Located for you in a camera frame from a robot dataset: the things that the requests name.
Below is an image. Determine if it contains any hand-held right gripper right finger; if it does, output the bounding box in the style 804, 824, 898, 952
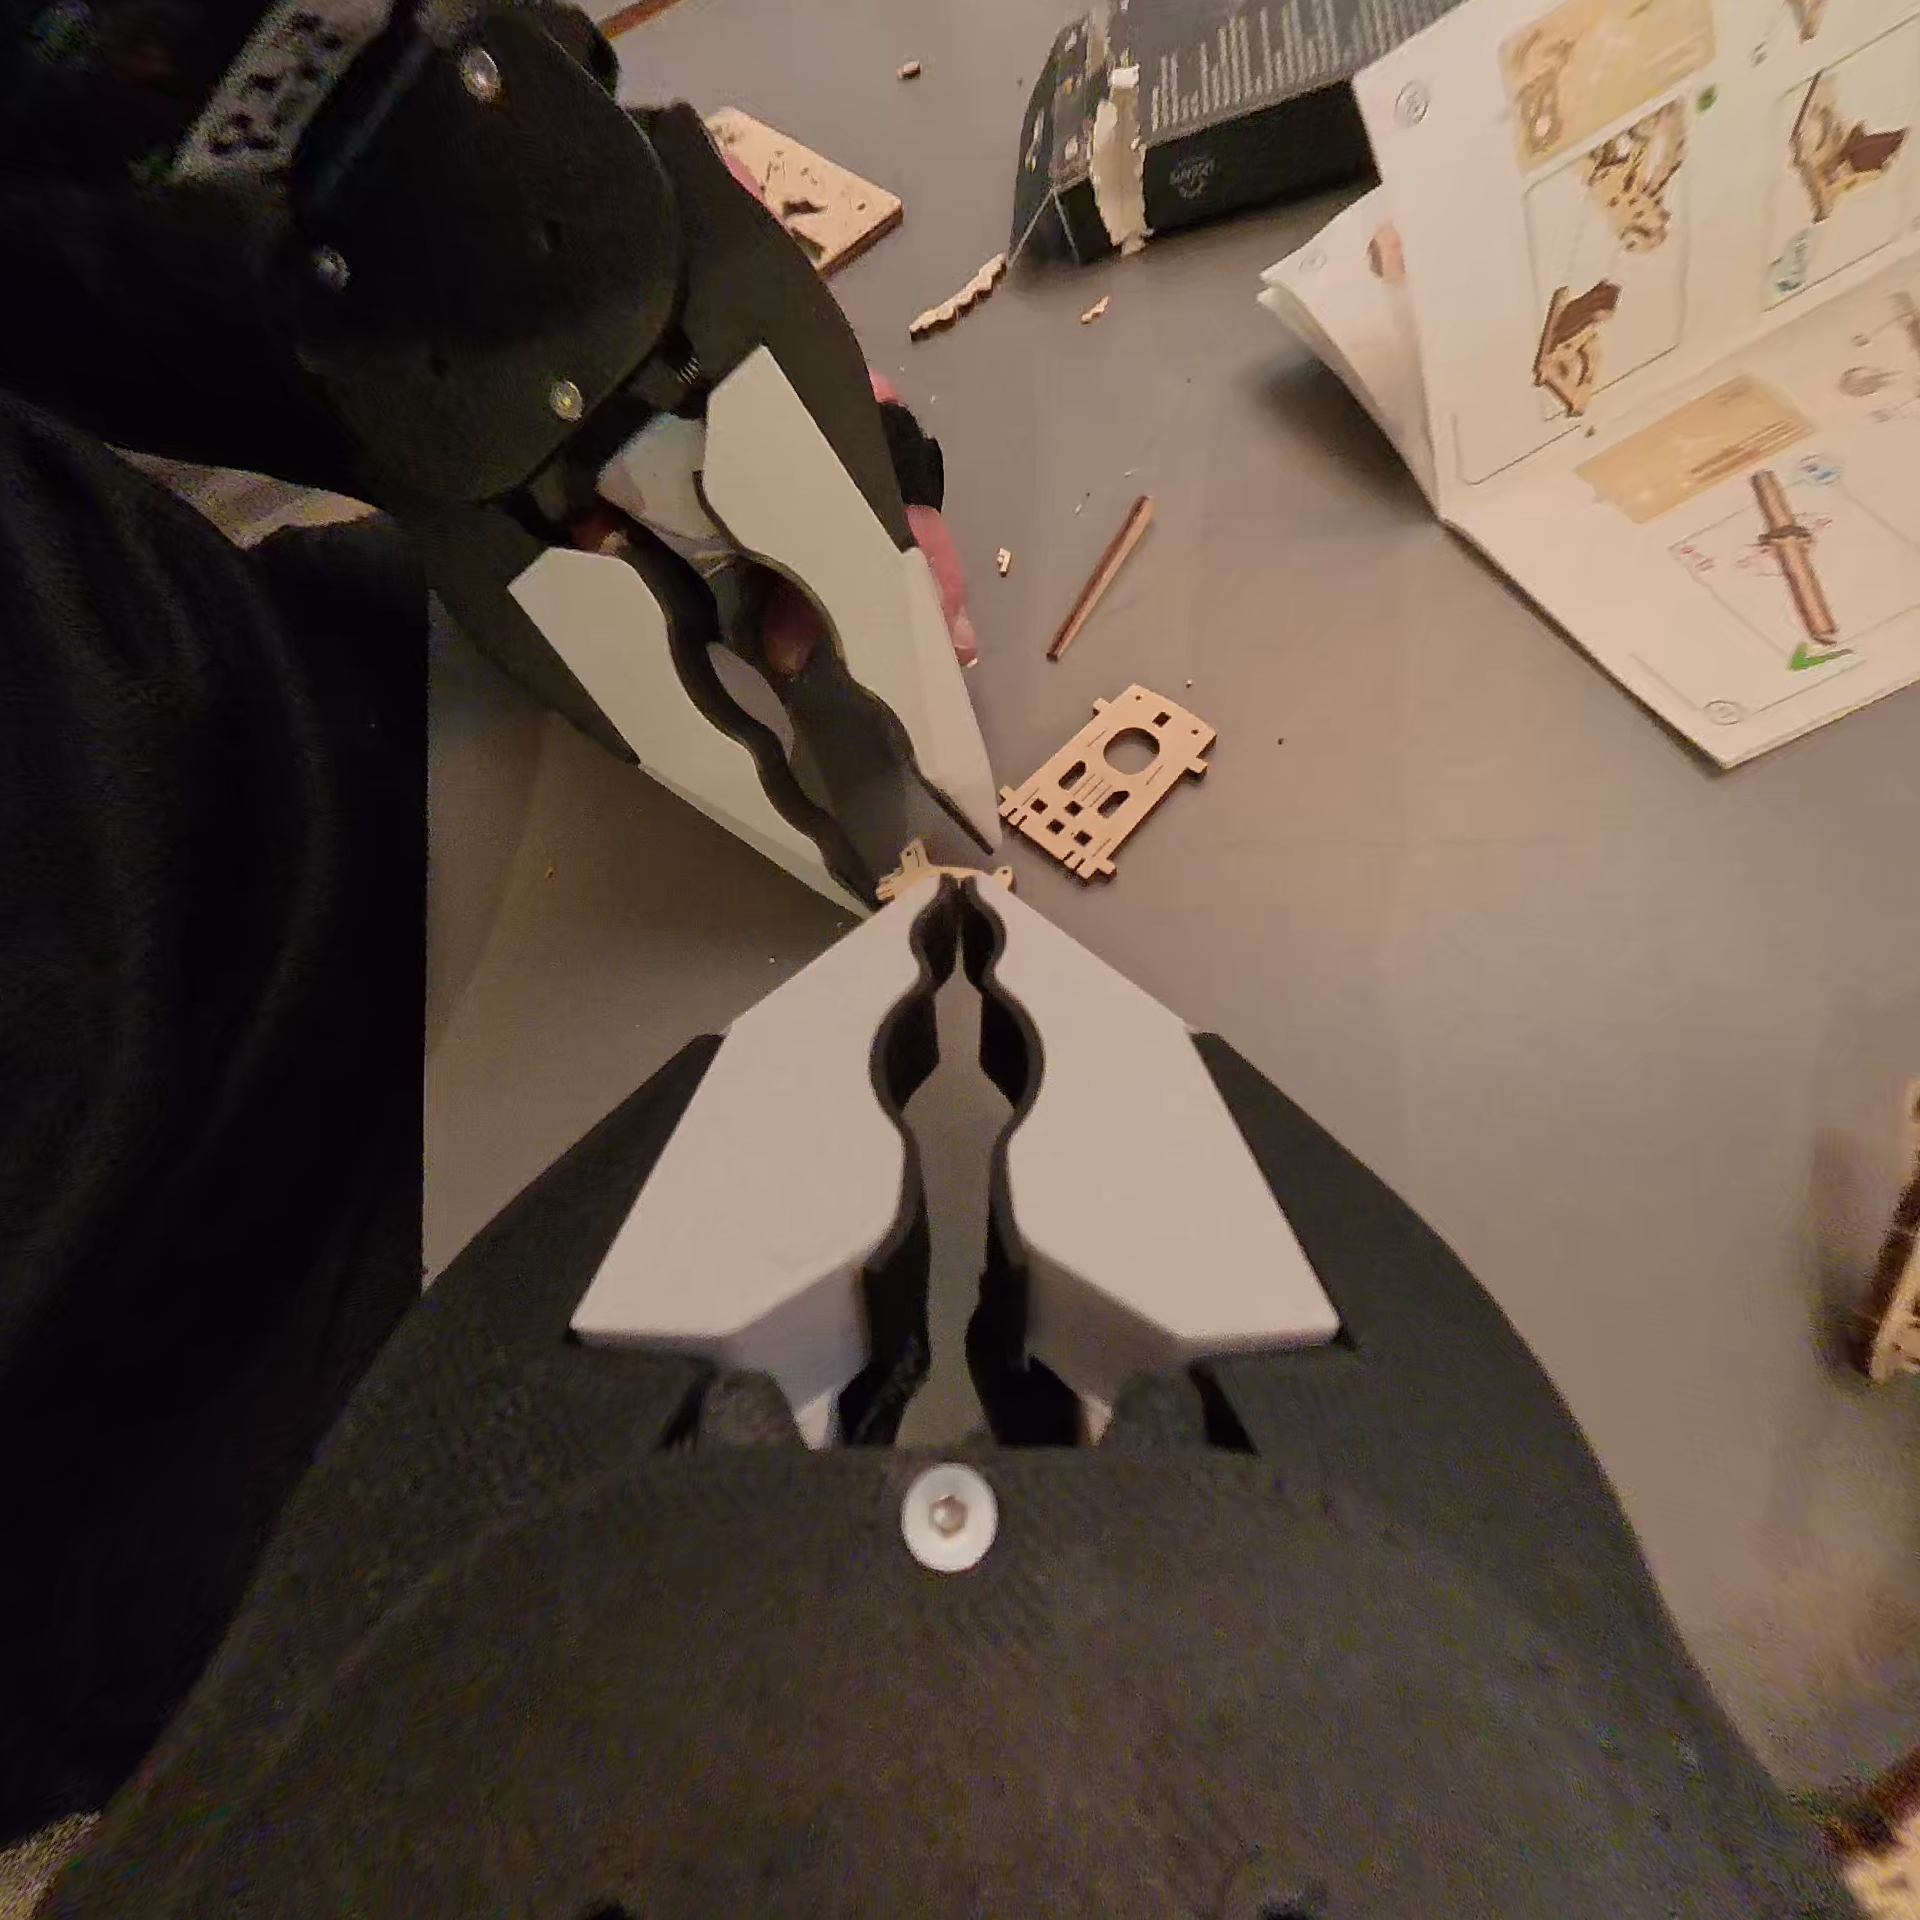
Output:
960, 879, 1341, 1455

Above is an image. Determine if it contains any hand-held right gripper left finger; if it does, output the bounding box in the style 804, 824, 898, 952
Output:
570, 879, 964, 1450

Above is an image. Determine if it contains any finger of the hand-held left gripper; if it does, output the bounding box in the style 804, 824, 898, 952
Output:
637, 104, 1004, 860
427, 504, 904, 916

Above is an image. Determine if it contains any small wooden model part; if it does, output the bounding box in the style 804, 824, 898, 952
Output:
873, 839, 1017, 906

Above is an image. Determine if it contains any assembled wooden model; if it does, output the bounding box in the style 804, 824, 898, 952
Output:
1837, 1079, 1920, 1391

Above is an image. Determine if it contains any blurred wooden model piece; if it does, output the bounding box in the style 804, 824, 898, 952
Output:
1816, 1755, 1920, 1920

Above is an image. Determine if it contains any person's left hand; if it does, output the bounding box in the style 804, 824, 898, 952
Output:
872, 372, 985, 671

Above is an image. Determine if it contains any thin wooden stick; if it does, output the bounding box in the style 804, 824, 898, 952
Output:
1044, 496, 1157, 665

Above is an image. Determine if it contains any jagged wooden strip piece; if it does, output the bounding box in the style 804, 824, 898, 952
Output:
908, 251, 1010, 339

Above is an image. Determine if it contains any flat wooden plate with holes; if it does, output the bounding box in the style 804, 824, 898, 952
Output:
997, 684, 1221, 886

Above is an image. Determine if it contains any wooden laser-cut sheet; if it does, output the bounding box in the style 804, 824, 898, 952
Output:
702, 105, 906, 279

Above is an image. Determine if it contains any black cardboard box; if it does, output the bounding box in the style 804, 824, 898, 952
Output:
1008, 0, 1465, 271

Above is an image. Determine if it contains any white instruction booklet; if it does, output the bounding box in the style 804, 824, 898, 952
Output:
1258, 0, 1920, 770

